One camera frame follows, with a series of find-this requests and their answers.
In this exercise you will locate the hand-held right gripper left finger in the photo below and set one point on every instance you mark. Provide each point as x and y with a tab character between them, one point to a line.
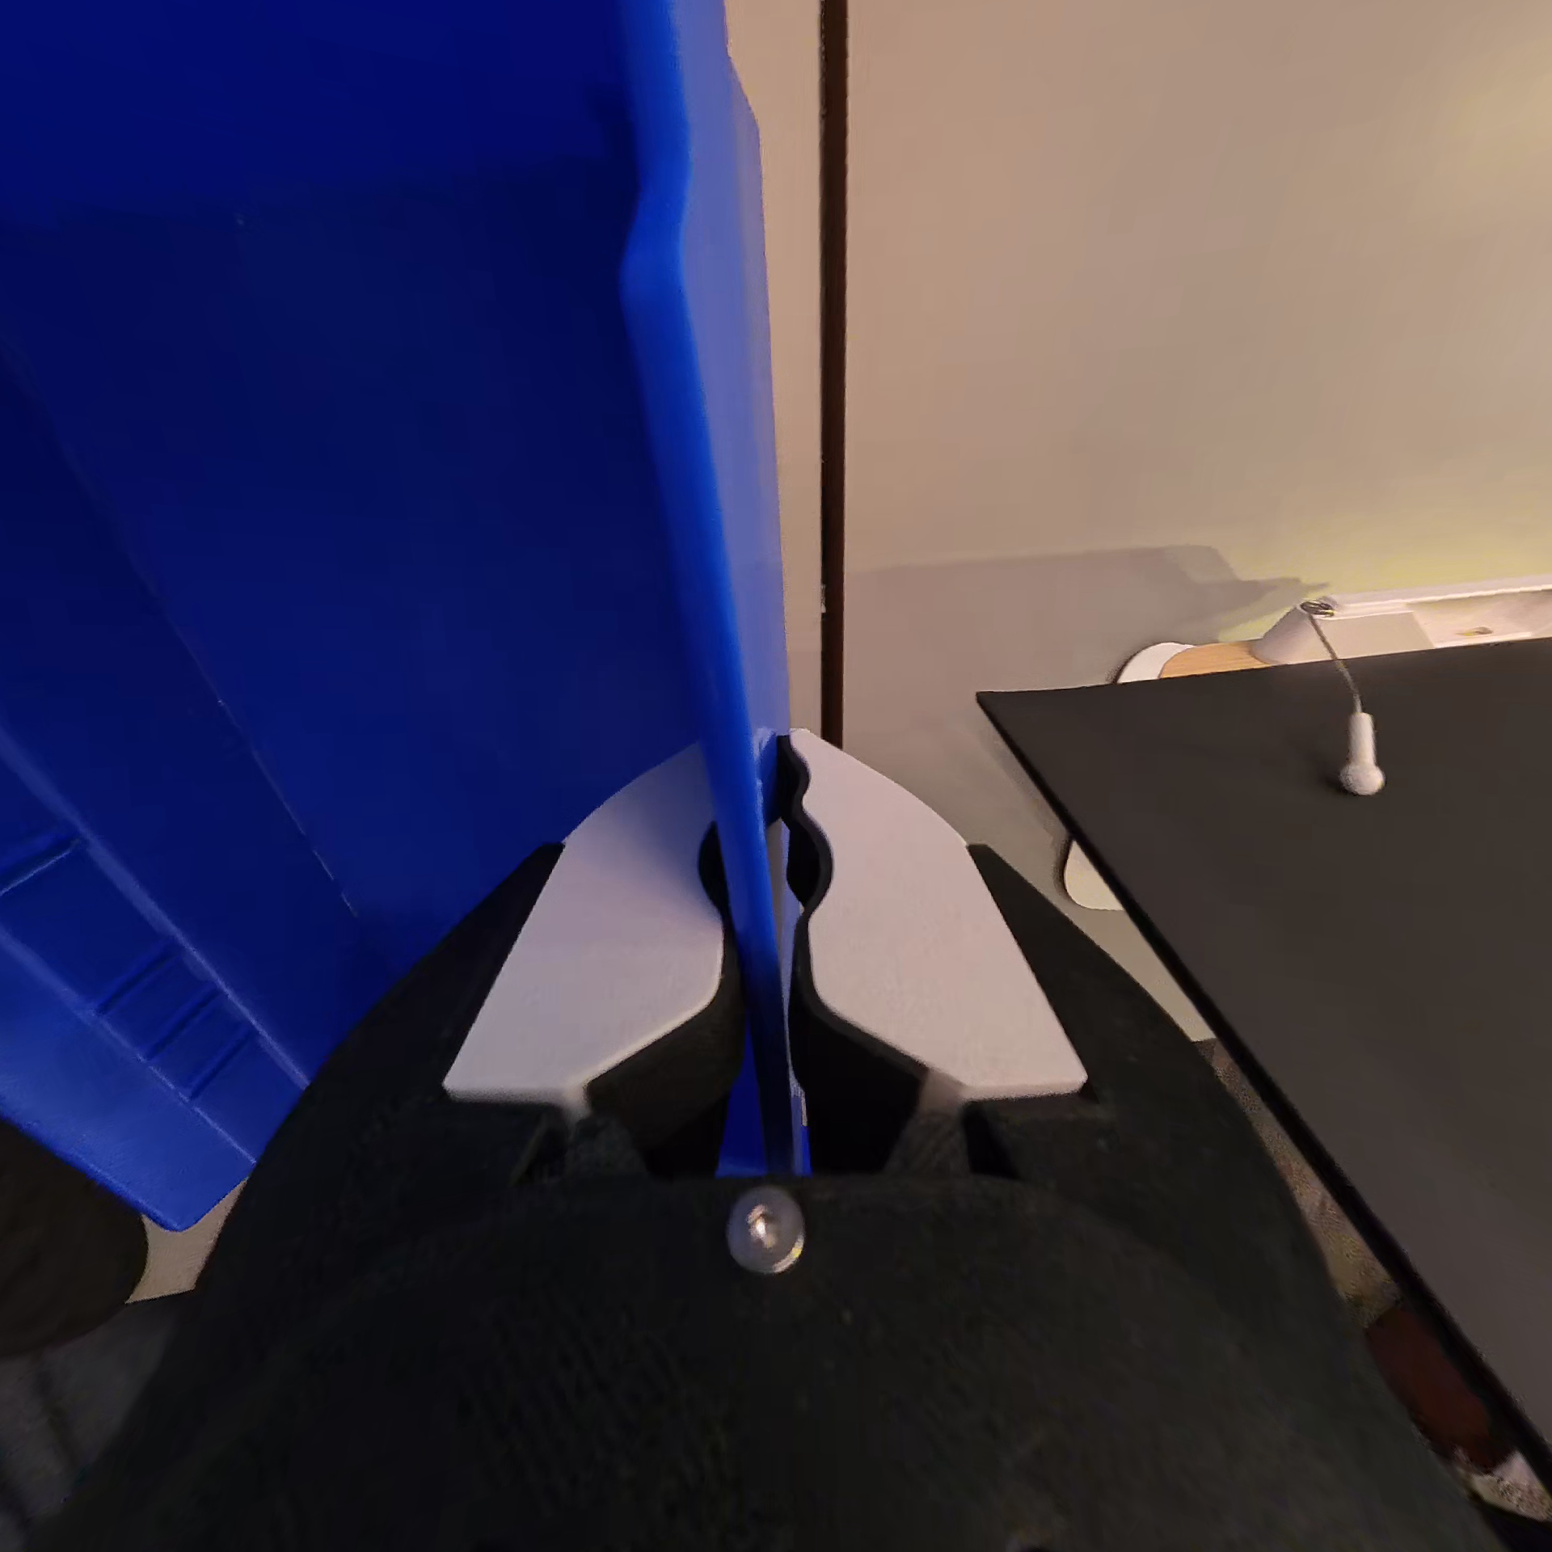
582	971

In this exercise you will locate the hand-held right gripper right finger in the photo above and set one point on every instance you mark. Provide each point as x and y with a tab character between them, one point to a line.
948	971

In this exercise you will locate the blue plastic box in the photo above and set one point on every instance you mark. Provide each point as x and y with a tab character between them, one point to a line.
361	487

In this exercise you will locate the black flat board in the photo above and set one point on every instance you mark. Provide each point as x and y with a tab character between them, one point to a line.
1336	910

